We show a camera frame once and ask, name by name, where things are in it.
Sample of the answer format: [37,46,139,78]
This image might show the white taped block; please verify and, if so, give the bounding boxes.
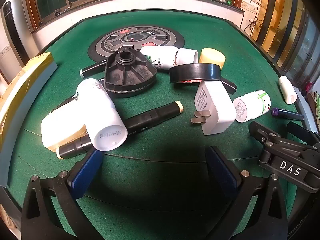
[41,102,88,153]

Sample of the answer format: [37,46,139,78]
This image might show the large white plastic bottle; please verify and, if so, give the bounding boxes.
[76,79,128,152]

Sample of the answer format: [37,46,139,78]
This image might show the black marker pale green cap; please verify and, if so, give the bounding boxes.
[79,61,108,78]

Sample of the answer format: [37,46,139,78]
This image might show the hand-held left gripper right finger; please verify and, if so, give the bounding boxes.
[200,145,290,240]

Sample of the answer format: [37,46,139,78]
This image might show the wooden glass-door cabinet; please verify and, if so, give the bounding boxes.
[257,0,320,85]

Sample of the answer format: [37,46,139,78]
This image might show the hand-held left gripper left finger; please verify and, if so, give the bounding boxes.
[21,149,118,240]

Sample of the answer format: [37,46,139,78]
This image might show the small white tube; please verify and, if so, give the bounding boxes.
[279,76,297,104]

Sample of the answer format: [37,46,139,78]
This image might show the small white green-label bottle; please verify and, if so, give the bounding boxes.
[232,90,272,123]

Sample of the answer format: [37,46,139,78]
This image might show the white tower air conditioner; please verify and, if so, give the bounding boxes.
[0,0,32,65]

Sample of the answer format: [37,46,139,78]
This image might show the white charger plug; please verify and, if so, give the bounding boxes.
[190,80,237,136]

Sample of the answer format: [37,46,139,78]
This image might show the black fan-shaped plastic part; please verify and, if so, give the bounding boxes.
[104,47,158,98]

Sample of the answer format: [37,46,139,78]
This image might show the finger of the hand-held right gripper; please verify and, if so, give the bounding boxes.
[249,120,318,166]
[287,121,320,152]

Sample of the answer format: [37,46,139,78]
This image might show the black tape roll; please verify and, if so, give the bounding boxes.
[169,63,222,84]

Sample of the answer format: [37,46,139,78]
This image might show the hanging wall cables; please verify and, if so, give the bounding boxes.
[244,5,263,38]

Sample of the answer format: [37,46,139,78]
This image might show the round grey control panel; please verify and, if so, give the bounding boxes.
[87,26,185,62]

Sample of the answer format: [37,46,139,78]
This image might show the white bottle with paper sleeve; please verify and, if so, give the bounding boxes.
[139,46,199,70]

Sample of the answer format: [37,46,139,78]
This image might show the yellow taped storage box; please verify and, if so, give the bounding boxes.
[0,52,58,188]

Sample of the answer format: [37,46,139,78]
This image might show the purple capped black tube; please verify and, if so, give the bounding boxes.
[271,107,305,121]

